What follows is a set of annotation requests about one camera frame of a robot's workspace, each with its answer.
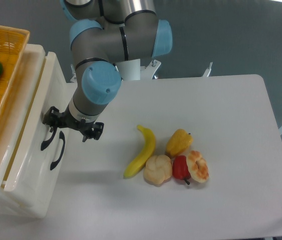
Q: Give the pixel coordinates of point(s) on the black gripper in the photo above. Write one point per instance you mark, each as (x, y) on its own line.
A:
(56, 119)

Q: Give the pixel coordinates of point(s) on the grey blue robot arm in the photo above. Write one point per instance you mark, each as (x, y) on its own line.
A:
(104, 33)

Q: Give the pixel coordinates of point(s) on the white plastic drawer cabinet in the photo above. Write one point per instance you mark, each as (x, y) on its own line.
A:
(12, 124)

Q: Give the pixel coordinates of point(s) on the yellow banana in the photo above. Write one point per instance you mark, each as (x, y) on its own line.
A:
(139, 162)

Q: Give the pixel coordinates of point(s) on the round bread roll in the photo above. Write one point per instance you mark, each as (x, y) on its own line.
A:
(158, 169)

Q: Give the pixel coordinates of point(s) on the yellow bell pepper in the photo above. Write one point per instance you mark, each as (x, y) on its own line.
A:
(178, 143)

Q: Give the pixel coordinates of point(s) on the red bell pepper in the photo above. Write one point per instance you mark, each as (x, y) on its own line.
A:
(180, 169)

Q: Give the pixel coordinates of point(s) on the glazed donut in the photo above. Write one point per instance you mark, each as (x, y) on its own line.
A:
(197, 166)

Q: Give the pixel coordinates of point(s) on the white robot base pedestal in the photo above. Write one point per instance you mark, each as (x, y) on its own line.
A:
(140, 70)

